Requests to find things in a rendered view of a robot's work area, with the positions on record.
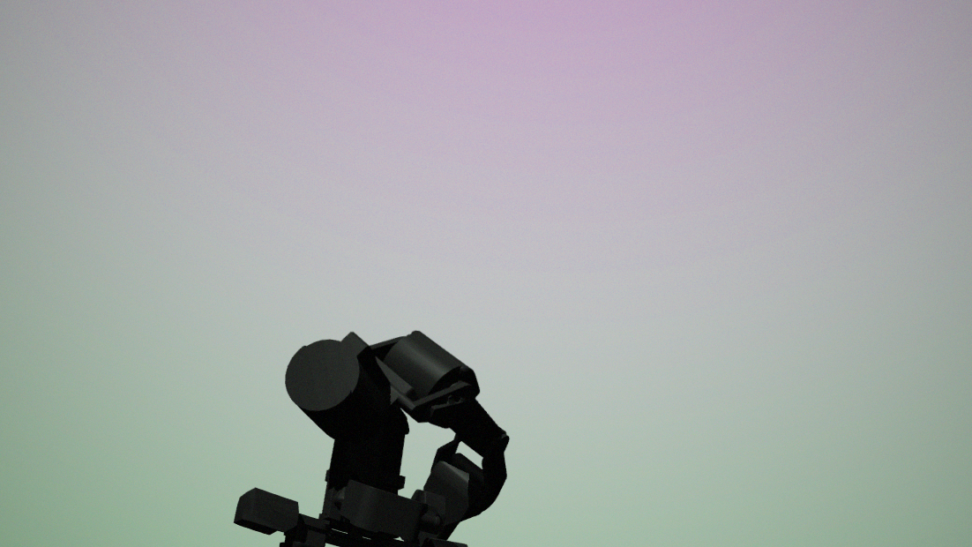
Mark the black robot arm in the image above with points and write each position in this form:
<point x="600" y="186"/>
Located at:
<point x="355" y="393"/>

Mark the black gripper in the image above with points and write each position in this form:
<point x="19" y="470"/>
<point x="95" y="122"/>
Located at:
<point x="268" y="513"/>

